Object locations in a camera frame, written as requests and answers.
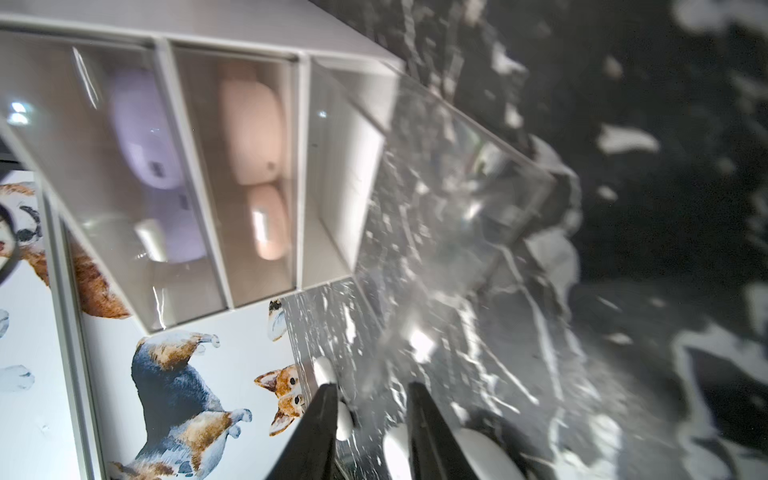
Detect purple earphone case top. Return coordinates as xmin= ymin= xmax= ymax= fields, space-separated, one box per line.
xmin=109 ymin=70 xmax=184 ymax=190

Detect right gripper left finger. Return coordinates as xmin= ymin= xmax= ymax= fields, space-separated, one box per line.
xmin=266 ymin=384 xmax=338 ymax=480

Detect white earphone case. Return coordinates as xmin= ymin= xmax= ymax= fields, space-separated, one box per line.
xmin=453 ymin=428 xmax=525 ymax=480
xmin=382 ymin=423 xmax=412 ymax=480
xmin=313 ymin=356 xmax=338 ymax=386

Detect white earphone case oval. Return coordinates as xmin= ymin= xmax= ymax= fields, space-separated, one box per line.
xmin=335 ymin=401 xmax=354 ymax=442

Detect white mini drawer cabinet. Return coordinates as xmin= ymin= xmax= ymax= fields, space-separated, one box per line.
xmin=1 ymin=1 xmax=403 ymax=333

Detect purple earphone case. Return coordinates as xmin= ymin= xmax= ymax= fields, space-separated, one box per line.
xmin=134 ymin=188 xmax=207 ymax=264
xmin=109 ymin=70 xmax=184 ymax=190

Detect pink earphone case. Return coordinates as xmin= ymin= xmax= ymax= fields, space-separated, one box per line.
xmin=247 ymin=184 xmax=289 ymax=261
xmin=220 ymin=79 xmax=285 ymax=185

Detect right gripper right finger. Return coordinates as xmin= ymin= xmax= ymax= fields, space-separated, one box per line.
xmin=406 ymin=382 xmax=478 ymax=480

